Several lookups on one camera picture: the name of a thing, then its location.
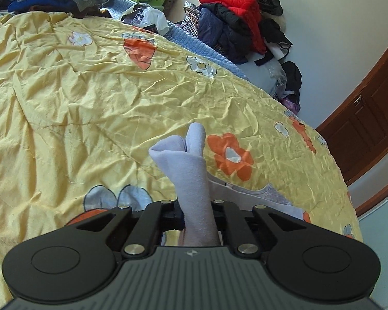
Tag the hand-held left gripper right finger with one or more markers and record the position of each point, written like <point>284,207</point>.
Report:
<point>229,229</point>

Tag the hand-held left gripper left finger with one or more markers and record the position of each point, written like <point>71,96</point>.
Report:
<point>174,219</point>

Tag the light lavender sock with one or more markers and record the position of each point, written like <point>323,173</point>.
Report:
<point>190,180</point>

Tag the purple cloth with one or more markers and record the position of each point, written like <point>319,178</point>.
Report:
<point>291,103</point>

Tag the yellow floral blanket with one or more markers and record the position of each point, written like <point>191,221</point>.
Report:
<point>84,103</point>

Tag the grey-blue pillow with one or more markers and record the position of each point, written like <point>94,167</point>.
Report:
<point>260,77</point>

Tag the clear plastic bag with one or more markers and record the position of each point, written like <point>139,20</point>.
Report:
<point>276,76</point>

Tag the black bag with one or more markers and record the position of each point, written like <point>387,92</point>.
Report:
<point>294,77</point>

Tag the blue knitted blanket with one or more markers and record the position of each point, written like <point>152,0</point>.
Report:
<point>200,50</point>

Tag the wooden door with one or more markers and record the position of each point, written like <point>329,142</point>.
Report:
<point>368,126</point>

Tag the metal door latch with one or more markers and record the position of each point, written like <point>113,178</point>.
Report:
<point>359,100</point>

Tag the navy jacket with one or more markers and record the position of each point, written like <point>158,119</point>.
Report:
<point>220,34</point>

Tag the black cloth with white trim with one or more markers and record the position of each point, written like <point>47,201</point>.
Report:
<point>274,34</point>

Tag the white plastic bag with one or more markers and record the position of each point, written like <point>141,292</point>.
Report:
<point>148,17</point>

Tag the checkered cloth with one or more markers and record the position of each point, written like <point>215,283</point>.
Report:
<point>190,16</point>

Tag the red jacket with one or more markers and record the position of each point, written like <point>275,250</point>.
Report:
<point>232,1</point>

